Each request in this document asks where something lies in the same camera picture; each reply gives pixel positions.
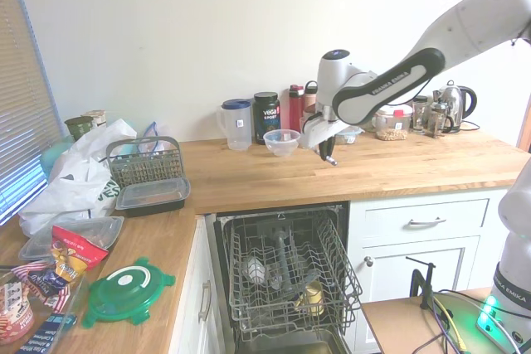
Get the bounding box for clear plastic bowl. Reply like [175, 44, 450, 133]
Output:
[263, 129, 302, 158]

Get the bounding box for purple cable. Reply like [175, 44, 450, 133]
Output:
[430, 293, 501, 354]

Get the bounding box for stainless steel electric kettle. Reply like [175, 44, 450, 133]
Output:
[437, 80, 479, 133]

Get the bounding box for clear zip bag blue seal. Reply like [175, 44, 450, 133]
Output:
[135, 121, 172, 153]

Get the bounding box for black food container clear lid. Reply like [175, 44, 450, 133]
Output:
[114, 176, 192, 219]

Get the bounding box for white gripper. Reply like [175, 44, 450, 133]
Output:
[300, 114, 349, 162]

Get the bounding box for white window blinds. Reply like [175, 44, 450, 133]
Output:
[0, 0, 64, 227]

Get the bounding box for yellow cable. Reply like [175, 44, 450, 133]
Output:
[432, 297, 469, 354]

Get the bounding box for red snack bag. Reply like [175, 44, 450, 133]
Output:
[50, 225, 110, 289]

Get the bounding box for red water bottle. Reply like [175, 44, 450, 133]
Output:
[288, 84, 305, 133]

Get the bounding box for silver drawer handle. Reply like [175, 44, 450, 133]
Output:
[403, 216, 447, 231]

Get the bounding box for white cup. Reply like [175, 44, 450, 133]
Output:
[244, 255, 267, 285]

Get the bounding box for teal round object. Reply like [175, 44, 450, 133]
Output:
[41, 139, 76, 177]

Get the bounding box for black table clamp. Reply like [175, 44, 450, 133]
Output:
[405, 255, 437, 310]

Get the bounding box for white cabinet door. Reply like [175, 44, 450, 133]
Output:
[360, 235, 481, 303]

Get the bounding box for clear pitcher blue lid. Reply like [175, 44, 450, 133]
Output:
[215, 98, 253, 153]

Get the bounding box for silver cabinet pull handle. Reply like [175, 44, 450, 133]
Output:
[197, 280, 213, 322]

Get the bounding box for clear plastic takeaway container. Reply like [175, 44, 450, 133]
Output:
[17, 215, 125, 264]

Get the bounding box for dark green cup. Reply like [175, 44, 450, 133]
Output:
[63, 116, 90, 142]

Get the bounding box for striped popcorn bag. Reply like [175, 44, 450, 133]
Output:
[9, 259, 72, 314]

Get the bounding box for white brown paper tub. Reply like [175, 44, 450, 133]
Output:
[80, 109, 109, 129]

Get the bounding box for pink bottle black lid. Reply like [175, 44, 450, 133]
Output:
[304, 80, 320, 114]

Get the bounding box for grey wire dishwasher rack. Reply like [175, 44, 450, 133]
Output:
[223, 209, 363, 335]

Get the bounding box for yellow mug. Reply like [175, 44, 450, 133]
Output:
[295, 279, 327, 316]

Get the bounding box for tall glass jar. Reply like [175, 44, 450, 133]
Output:
[411, 95, 431, 136]

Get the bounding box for white plastic shopping bag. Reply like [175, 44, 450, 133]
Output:
[17, 118, 139, 237]

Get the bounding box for open black dishwasher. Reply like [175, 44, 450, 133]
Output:
[204, 200, 350, 354]

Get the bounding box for glass container blue lid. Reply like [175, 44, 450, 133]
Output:
[333, 124, 367, 146]

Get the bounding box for clear glass baking dish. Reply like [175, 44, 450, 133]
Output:
[0, 259, 89, 354]

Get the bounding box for green round container lid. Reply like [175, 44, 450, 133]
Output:
[80, 256, 177, 327]

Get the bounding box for white cabinet drawer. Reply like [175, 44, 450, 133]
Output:
[358, 197, 491, 241]

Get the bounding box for grey dishwasher cutlery basket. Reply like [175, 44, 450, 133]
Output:
[105, 135, 186, 192]

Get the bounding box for black Vega protein tub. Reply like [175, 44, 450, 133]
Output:
[252, 91, 282, 146]

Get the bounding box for glass french press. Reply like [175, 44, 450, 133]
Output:
[428, 90, 456, 139]

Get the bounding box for clear canister with nuts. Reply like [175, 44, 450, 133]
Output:
[372, 106, 414, 142]

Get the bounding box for blue food package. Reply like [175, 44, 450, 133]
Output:
[40, 313, 79, 346]

